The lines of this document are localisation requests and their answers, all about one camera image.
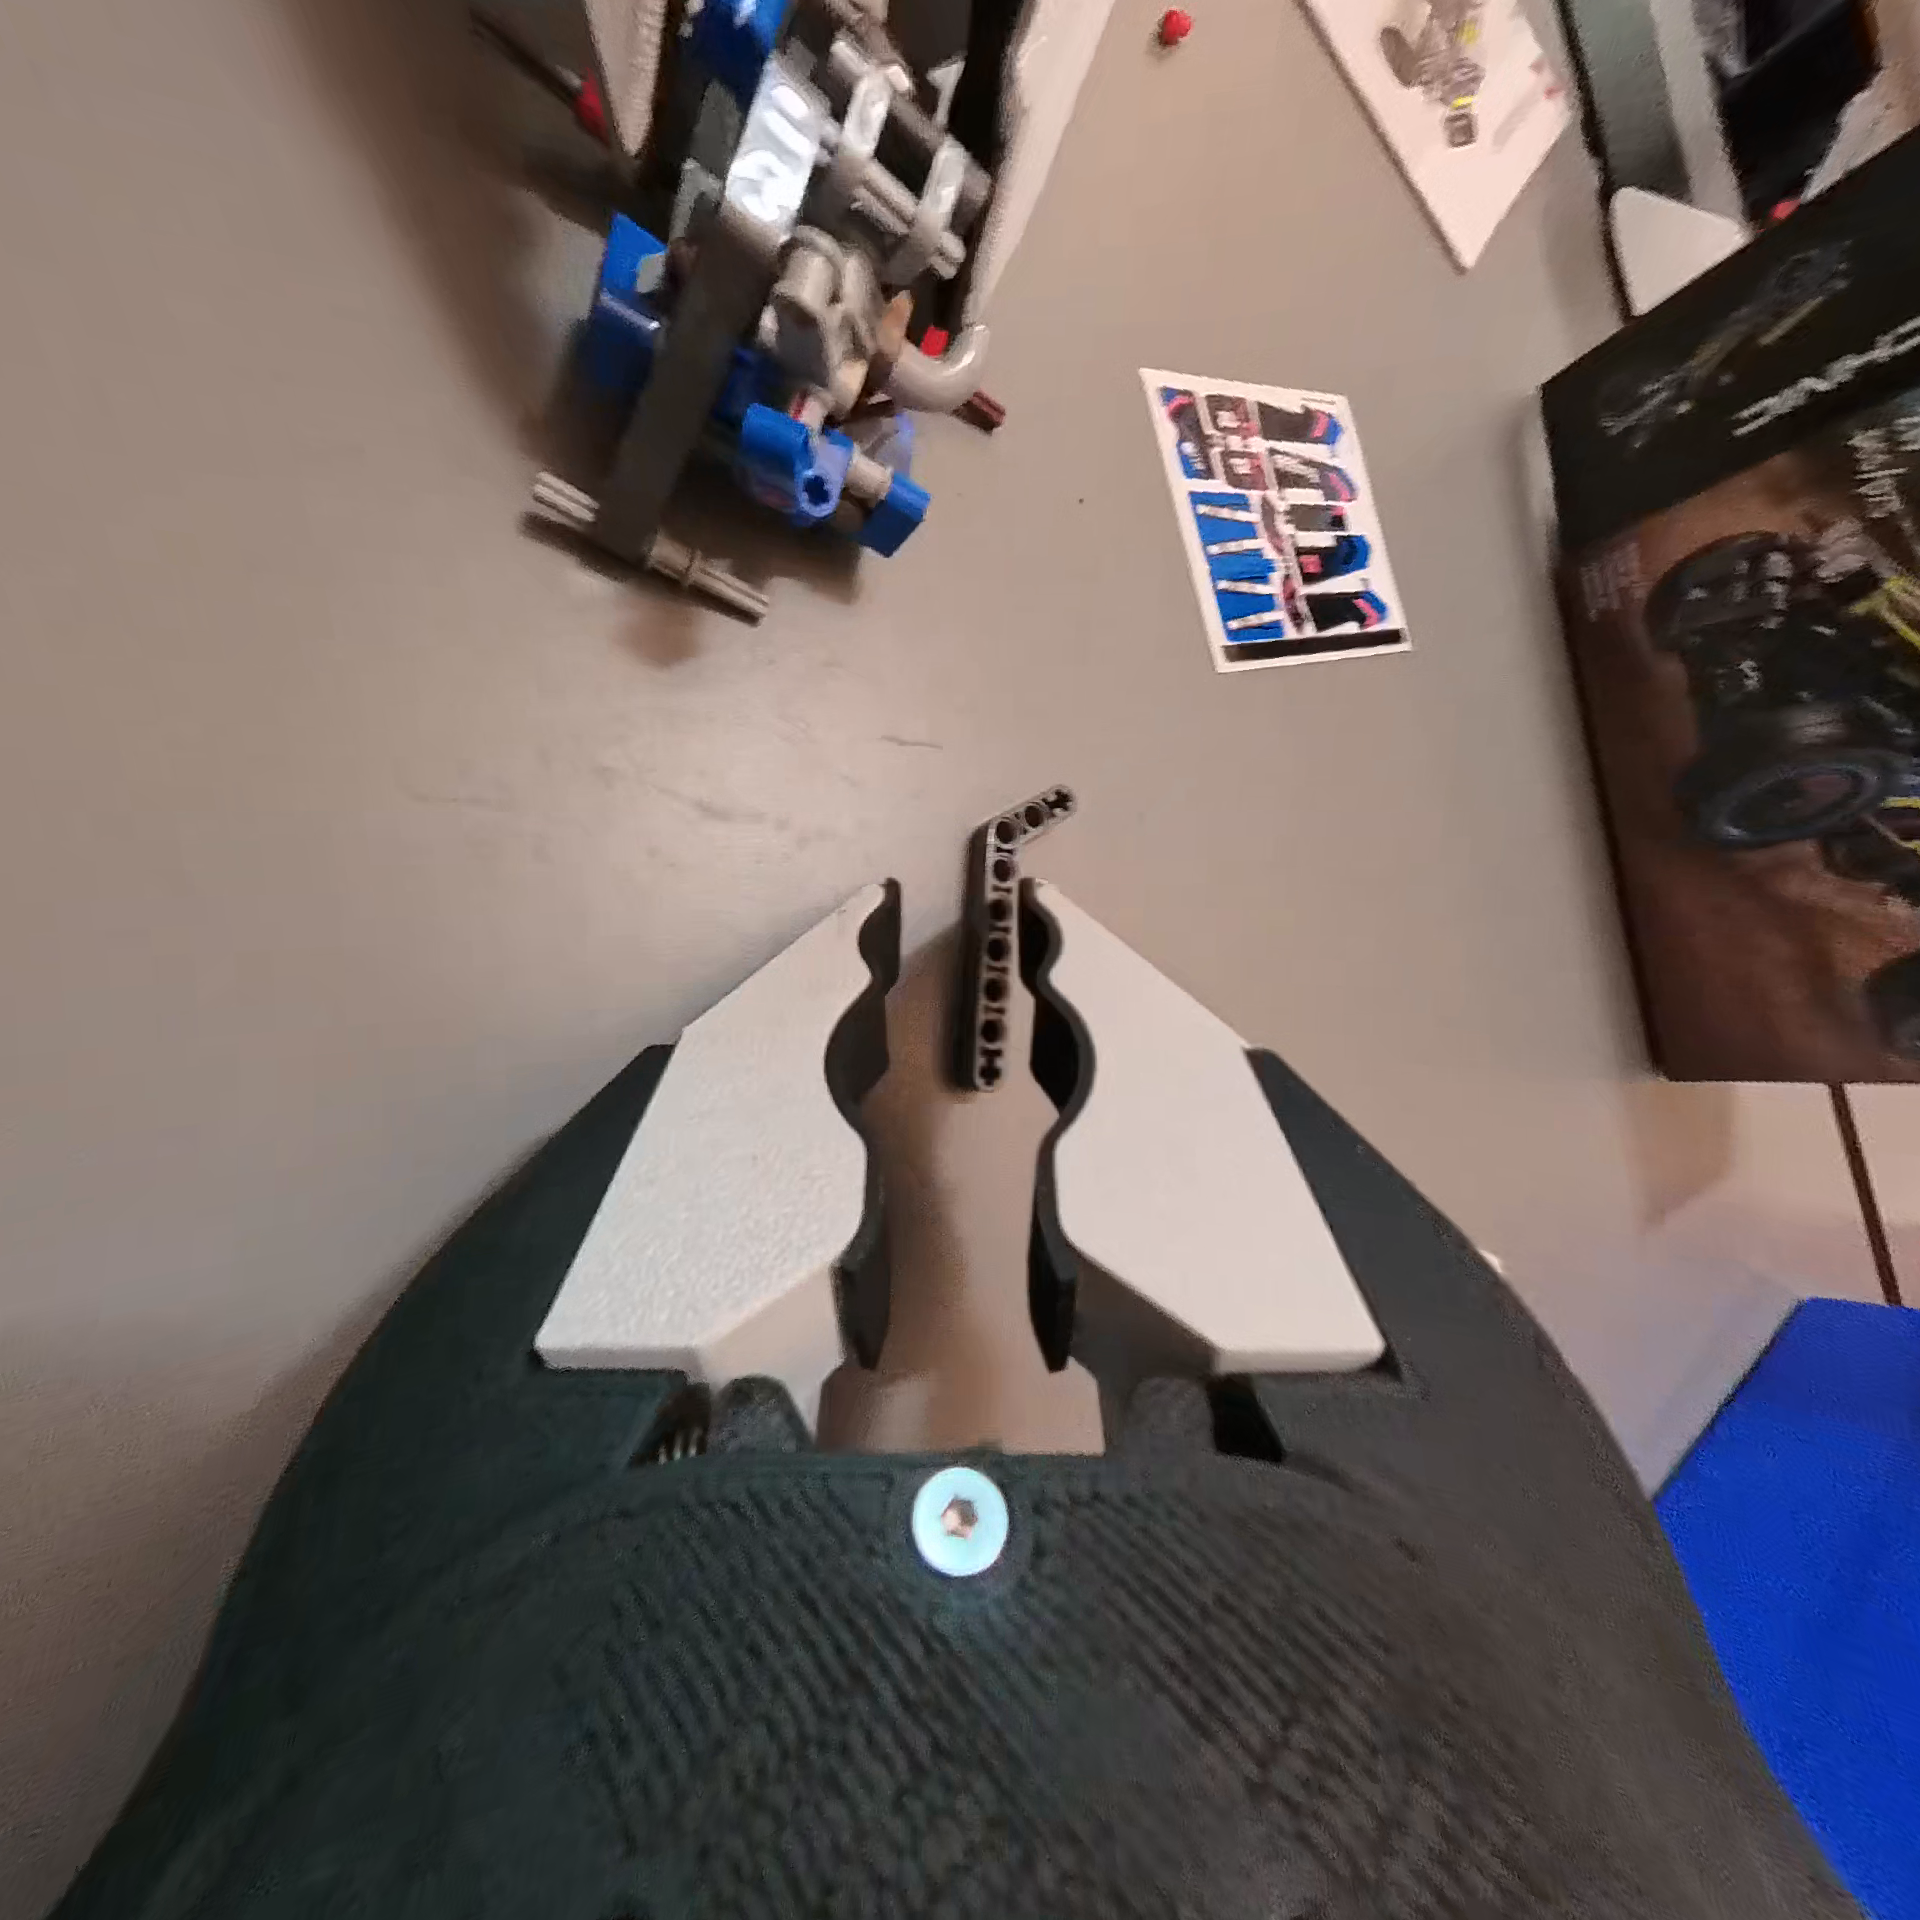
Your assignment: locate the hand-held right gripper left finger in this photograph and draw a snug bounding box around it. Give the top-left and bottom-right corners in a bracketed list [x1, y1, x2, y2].
[533, 876, 906, 1374]

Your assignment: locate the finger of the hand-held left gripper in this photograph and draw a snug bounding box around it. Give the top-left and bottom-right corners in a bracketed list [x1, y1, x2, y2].
[582, 0, 670, 160]
[961, 0, 1121, 324]

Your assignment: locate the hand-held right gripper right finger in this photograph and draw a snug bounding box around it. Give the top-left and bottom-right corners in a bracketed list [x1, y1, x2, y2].
[1021, 876, 1386, 1377]

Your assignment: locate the grey blue lego chassis assembly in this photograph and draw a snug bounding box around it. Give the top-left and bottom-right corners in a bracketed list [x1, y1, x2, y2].
[473, 0, 1008, 624]

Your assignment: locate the dark grey angled lego beam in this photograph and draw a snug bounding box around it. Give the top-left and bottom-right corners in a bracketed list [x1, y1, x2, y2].
[949, 782, 1080, 1091]

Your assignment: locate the closed lego instruction booklet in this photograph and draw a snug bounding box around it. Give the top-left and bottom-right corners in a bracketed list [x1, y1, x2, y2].
[1296, 0, 1580, 275]

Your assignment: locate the lego set box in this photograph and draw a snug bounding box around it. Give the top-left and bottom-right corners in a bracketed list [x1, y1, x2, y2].
[1540, 120, 1920, 1085]

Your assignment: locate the blue pink sticker sheet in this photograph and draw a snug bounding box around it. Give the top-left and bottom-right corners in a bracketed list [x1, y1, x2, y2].
[1141, 365, 1412, 672]

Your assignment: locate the dark flat panel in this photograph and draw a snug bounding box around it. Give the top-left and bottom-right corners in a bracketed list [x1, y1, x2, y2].
[1553, 0, 1750, 228]

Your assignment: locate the grey oval stand foot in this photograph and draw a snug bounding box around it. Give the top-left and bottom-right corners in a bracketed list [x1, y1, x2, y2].
[1608, 182, 1755, 319]

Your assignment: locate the blue storage bin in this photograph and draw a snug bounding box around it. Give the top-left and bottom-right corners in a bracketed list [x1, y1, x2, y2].
[1655, 1296, 1920, 1920]

